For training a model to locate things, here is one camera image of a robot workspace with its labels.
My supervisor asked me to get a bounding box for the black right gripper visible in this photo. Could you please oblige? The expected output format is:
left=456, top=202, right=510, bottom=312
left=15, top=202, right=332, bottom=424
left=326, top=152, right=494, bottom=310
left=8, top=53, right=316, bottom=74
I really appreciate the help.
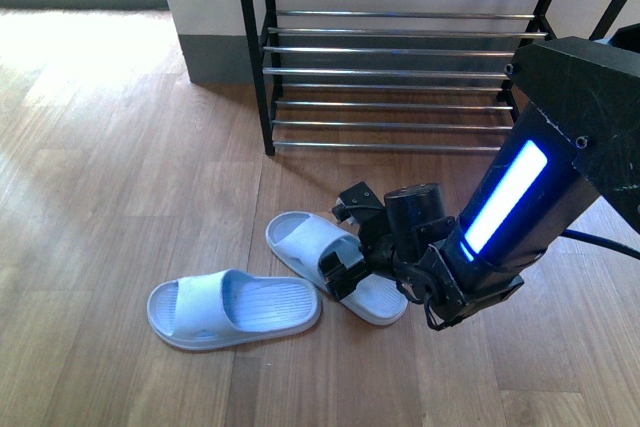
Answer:
left=319, top=182, right=455, bottom=300

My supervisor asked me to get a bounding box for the light blue slipper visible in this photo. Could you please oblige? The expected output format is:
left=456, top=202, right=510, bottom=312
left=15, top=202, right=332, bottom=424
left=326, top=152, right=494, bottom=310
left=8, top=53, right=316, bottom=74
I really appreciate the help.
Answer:
left=147, top=270, right=321, bottom=351
left=265, top=211, right=408, bottom=326

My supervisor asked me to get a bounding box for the black metal shoe rack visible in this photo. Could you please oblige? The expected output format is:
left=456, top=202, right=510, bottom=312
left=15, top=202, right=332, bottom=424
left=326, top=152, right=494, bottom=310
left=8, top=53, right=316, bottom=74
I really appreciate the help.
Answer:
left=240, top=0, right=629, bottom=155

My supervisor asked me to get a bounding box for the black cable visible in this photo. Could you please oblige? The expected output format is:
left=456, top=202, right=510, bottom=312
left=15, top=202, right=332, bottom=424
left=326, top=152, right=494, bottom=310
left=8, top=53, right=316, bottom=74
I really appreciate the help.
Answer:
left=562, top=229, right=640, bottom=261

